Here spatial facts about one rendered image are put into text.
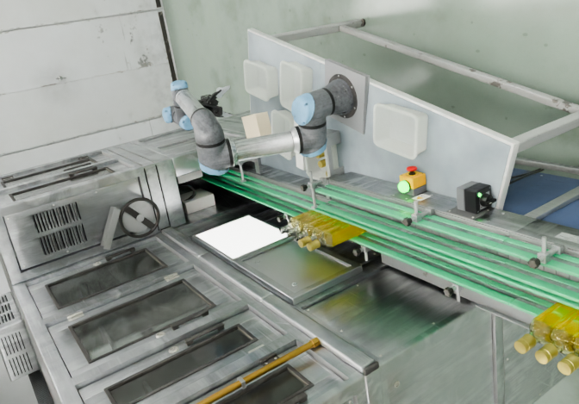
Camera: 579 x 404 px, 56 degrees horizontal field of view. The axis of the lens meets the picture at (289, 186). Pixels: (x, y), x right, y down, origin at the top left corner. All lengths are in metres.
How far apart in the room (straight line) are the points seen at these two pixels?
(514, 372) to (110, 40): 4.57
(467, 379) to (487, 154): 0.79
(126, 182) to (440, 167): 1.58
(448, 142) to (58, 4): 4.26
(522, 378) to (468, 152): 0.93
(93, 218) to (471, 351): 1.84
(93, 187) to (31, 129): 2.76
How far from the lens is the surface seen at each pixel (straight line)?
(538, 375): 2.47
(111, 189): 2.84
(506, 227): 1.78
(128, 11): 5.71
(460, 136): 1.93
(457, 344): 1.97
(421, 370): 1.87
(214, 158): 2.14
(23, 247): 2.83
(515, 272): 1.72
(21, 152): 5.52
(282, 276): 2.19
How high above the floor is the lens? 2.18
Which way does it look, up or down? 30 degrees down
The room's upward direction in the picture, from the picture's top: 110 degrees counter-clockwise
